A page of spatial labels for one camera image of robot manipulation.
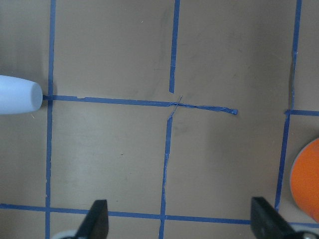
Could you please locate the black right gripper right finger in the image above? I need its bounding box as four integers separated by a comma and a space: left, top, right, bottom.
250, 196, 319, 239

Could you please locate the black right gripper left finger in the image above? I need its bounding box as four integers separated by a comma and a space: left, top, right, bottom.
53, 199, 110, 239

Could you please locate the orange round container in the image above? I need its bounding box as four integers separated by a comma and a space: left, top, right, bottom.
290, 139, 319, 222

